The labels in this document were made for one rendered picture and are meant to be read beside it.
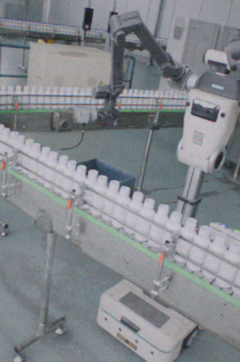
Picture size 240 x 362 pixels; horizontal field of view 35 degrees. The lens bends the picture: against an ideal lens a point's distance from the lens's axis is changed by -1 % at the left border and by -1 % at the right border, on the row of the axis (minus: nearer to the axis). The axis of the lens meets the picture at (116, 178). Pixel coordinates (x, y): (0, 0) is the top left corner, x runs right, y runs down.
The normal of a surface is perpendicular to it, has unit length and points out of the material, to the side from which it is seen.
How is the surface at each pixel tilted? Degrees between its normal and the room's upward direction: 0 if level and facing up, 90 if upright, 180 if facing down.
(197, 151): 90
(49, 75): 90
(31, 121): 90
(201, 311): 90
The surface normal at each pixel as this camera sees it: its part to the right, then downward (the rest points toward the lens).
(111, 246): -0.63, 0.22
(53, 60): 0.53, 0.42
